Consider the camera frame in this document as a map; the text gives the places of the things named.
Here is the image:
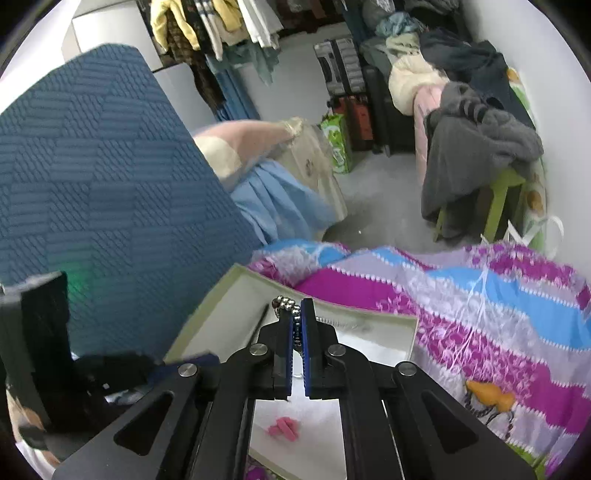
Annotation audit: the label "person's left hand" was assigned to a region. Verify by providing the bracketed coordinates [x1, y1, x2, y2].
[8, 399, 44, 439]

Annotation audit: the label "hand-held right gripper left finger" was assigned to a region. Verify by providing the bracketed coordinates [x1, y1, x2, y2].
[53, 318, 296, 480]

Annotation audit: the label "pink eraser pieces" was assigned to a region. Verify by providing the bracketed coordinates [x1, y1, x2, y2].
[268, 416, 301, 437]

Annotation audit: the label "dark cord necklace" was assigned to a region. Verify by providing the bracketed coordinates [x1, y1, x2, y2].
[250, 305, 271, 344]

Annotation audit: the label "silver ribbed suitcase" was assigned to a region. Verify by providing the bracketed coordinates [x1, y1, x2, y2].
[314, 38, 365, 97]

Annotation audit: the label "floral printed mattress pad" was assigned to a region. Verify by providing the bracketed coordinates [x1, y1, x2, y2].
[505, 67, 548, 245]

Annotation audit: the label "pink blanket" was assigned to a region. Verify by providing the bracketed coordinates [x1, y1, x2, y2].
[412, 85, 446, 185]

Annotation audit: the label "white wardrobe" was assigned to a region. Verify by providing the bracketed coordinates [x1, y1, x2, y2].
[62, 9, 218, 134]

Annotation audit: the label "green shopping bag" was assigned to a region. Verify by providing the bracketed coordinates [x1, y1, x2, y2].
[321, 113, 354, 175]

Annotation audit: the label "cream padded quilt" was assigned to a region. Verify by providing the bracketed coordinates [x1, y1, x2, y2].
[388, 53, 451, 116]

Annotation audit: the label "blue quilted cushion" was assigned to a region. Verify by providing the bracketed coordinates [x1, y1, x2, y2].
[0, 44, 266, 358]

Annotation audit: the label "silver bead chain bracelet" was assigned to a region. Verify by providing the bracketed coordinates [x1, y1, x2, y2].
[271, 295, 305, 356]

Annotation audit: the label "colourful striped floral cloth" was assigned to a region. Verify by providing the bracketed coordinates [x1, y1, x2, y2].
[245, 240, 591, 480]

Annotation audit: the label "pile of mixed clothes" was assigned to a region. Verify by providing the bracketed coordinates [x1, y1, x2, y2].
[342, 0, 467, 47]

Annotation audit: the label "dark red suitcase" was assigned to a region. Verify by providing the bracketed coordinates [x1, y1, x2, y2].
[330, 95, 372, 141]

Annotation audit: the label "green plastic stool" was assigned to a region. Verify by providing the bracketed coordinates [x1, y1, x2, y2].
[431, 168, 527, 243]

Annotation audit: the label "thin silver chain necklace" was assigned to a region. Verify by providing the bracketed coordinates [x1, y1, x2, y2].
[318, 316, 370, 330]

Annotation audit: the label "row of hanging clothes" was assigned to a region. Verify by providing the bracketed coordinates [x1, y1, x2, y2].
[150, 0, 352, 121]

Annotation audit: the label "cream lace bedspread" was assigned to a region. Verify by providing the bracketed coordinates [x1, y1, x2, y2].
[277, 117, 349, 222]

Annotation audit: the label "grey fleece blanket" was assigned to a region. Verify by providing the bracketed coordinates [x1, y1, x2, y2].
[420, 83, 546, 227]

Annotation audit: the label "black suitcase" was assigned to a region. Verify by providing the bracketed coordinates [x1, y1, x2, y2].
[362, 65, 416, 155]

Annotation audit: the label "dark navy garment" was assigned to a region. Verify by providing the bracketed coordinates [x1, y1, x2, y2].
[418, 28, 536, 130]

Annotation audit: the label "light blue bed sheet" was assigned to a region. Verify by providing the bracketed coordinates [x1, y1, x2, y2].
[231, 159, 338, 245]

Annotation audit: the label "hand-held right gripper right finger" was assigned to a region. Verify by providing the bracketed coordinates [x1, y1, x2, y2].
[301, 300, 539, 480]

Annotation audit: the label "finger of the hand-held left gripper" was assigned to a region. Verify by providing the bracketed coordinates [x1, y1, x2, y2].
[76, 352, 220, 393]

